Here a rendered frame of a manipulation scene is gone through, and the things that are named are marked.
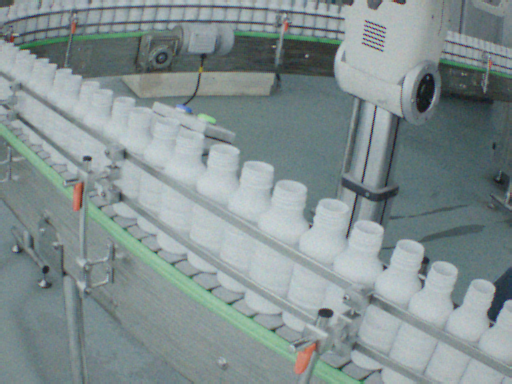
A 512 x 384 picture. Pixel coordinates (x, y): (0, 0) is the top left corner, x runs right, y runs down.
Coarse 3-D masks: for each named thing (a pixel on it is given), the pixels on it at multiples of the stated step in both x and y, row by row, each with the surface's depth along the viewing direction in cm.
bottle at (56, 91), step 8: (56, 72) 122; (64, 72) 125; (56, 80) 122; (56, 88) 122; (48, 96) 123; (56, 96) 122; (48, 112) 124; (48, 120) 124; (48, 128) 125; (48, 136) 125; (48, 152) 127
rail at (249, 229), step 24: (0, 72) 140; (24, 120) 130; (72, 120) 114; (48, 144) 122; (144, 168) 100; (192, 192) 94; (144, 216) 102; (264, 240) 86; (216, 264) 93; (312, 264) 82; (384, 264) 83; (264, 288) 88; (288, 312) 86; (408, 312) 73; (432, 336) 70; (384, 360) 76; (480, 360) 66
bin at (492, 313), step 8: (504, 272) 122; (496, 280) 119; (504, 280) 125; (496, 288) 122; (504, 288) 128; (496, 296) 125; (504, 296) 129; (496, 304) 128; (488, 312) 125; (496, 312) 131; (496, 320) 131
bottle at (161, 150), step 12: (168, 120) 103; (156, 132) 101; (168, 132) 100; (156, 144) 101; (168, 144) 101; (144, 156) 102; (156, 156) 101; (168, 156) 101; (144, 180) 103; (156, 180) 102; (144, 192) 103; (156, 192) 102; (144, 204) 104; (156, 204) 103; (156, 216) 104; (144, 228) 105; (156, 228) 105
